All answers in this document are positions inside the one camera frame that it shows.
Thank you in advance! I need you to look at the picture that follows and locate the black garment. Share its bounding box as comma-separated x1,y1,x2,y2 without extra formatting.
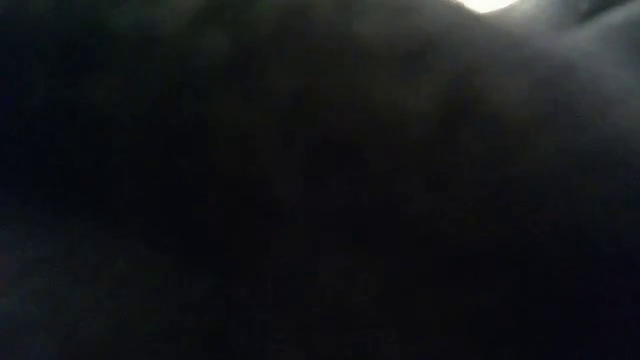
0,0,640,360

